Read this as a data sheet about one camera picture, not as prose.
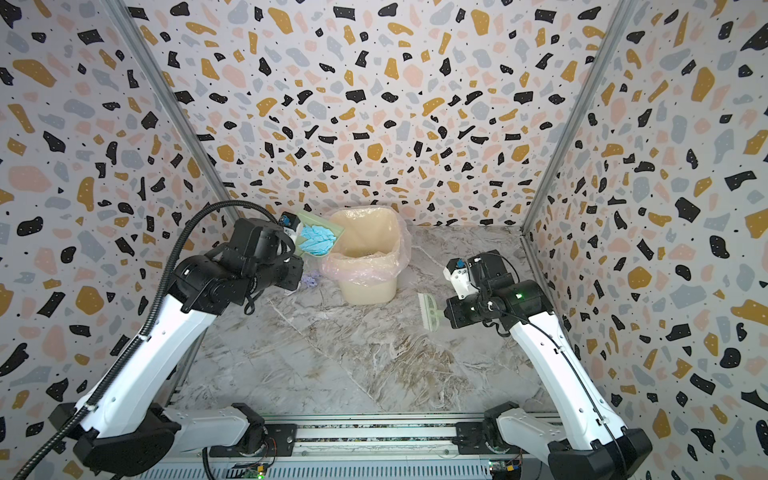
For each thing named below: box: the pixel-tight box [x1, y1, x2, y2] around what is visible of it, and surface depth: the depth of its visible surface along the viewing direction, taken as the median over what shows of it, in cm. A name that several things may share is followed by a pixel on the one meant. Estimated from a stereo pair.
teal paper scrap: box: [300, 225, 337, 256], surface depth 73 cm
